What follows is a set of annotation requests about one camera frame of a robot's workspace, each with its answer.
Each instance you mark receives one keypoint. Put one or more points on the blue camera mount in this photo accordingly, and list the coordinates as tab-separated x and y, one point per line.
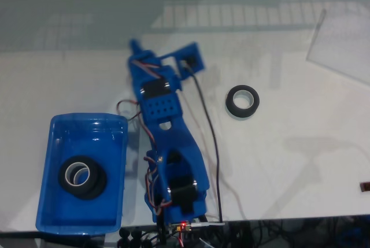
195	50

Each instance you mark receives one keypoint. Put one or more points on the controller board with red light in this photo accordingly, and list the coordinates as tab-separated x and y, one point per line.
185	227

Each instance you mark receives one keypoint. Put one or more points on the clear plastic sheet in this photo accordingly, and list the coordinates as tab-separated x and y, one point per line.
341	45

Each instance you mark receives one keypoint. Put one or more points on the black tape roll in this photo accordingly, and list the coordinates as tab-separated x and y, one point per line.
62	177
99	188
249	114

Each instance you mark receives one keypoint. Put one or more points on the small brown object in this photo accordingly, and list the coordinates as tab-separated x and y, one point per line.
364	187

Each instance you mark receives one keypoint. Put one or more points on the black clamp knob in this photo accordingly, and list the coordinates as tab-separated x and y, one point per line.
136	234
124	233

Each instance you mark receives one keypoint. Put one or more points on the blue plastic bin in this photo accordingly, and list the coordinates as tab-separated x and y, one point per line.
86	210

